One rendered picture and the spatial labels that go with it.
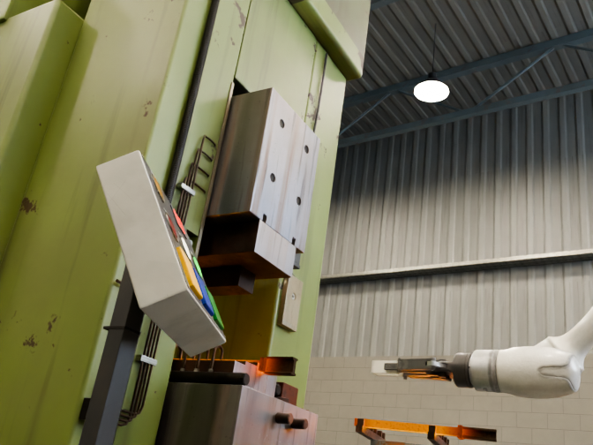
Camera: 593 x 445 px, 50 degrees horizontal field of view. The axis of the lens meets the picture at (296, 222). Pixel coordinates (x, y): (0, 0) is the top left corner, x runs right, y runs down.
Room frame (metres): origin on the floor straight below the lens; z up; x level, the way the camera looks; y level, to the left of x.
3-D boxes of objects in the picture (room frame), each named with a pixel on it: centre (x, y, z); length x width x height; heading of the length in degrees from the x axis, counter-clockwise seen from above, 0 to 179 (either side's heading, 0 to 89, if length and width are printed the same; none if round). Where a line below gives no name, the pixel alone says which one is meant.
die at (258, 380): (1.79, 0.22, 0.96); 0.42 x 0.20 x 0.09; 57
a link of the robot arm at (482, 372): (1.38, -0.45, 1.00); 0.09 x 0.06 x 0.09; 147
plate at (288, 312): (2.01, -0.02, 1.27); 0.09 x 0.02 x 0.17; 147
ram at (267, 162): (1.82, 0.20, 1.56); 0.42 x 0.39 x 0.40; 57
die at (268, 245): (1.79, 0.22, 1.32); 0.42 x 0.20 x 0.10; 57
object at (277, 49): (1.91, 0.32, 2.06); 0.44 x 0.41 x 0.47; 57
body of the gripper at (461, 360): (1.42, -0.39, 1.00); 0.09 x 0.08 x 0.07; 57
